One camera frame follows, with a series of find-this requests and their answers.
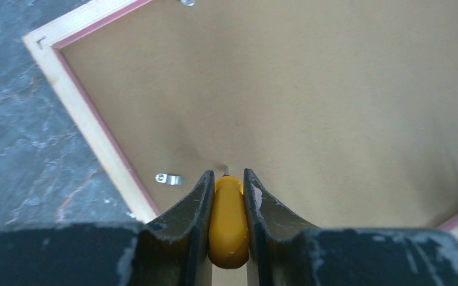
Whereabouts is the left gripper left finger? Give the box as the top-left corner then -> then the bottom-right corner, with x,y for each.
130,170 -> 215,285

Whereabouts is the pink wooden photo frame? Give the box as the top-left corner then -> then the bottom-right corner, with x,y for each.
23,1 -> 458,227

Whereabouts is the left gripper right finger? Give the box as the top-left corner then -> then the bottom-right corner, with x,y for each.
243,169 -> 319,285

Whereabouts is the orange handled screwdriver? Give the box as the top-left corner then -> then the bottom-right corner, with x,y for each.
208,166 -> 249,269

